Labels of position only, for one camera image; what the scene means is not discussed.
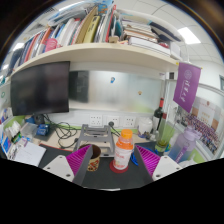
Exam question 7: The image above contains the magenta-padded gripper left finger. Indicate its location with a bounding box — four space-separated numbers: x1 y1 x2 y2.
42 143 94 187

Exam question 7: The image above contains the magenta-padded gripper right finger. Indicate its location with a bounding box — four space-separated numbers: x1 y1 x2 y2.
133 144 183 183

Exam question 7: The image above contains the orange-capped drink bottle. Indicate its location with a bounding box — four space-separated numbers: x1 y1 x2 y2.
112 128 135 171

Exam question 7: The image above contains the purple water bottle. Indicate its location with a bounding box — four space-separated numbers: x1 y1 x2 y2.
167 125 201 164

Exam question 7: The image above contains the white tissue pack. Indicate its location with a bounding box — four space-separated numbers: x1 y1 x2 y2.
179 158 198 168

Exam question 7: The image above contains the tall clear drinking glass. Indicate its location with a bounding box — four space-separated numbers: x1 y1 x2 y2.
154 114 176 154

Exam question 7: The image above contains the white open notebook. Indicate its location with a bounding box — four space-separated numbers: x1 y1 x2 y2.
13 141 47 168

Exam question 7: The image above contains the red floral paper cup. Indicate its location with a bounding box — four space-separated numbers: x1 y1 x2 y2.
79 143 102 173

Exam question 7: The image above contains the small blue gadget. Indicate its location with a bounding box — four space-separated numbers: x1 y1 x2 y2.
35 123 51 137

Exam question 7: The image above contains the white ceramic jar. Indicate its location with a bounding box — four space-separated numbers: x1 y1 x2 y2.
137 117 154 137

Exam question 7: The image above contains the black desk mat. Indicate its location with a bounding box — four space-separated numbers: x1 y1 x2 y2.
38 141 174 190

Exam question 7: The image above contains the grey metal laptop stand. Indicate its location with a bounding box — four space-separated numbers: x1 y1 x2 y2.
74 123 116 158

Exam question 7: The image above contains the clear plastic box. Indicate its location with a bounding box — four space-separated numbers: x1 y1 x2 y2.
20 122 38 139

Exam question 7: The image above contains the flat round red coaster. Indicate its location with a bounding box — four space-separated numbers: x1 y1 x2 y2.
109 159 130 174

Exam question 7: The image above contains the dark wine bottle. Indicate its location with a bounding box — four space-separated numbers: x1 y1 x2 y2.
152 97 165 132

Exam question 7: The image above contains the group photo poster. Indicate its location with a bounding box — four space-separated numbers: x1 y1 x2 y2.
178 96 224 154

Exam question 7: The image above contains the black computer monitor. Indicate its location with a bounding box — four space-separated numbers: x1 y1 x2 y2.
9 60 71 117

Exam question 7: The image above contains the purple hanging banner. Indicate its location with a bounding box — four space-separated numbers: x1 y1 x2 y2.
172 61 203 114

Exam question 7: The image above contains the rectangular ceiling light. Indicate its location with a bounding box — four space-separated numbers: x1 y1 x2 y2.
177 26 202 45

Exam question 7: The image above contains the blue coiled cable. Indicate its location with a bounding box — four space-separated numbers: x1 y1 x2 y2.
129 151 140 167

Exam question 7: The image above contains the black cable bundle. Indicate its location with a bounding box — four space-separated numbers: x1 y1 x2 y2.
43 114 81 149

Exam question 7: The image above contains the white wall socket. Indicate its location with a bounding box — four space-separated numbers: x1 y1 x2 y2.
123 115 136 128
106 115 120 128
89 114 104 128

